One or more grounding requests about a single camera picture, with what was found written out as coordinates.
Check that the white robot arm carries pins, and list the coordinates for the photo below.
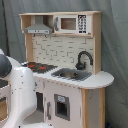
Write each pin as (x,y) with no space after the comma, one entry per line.
(23,94)

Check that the wooden toy kitchen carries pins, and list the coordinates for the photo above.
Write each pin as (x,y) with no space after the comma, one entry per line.
(87,97)

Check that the grey toy sink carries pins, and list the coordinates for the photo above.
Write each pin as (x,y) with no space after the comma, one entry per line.
(71,74)

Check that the black toy faucet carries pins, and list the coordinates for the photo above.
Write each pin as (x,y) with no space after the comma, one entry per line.
(81,65)

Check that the black toy stovetop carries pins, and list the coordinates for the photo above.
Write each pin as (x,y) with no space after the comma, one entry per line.
(38,67)

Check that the white toy microwave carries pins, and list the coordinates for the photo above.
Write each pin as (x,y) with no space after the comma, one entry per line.
(75,24)

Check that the grey range hood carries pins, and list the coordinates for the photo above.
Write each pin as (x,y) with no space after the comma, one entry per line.
(38,27)

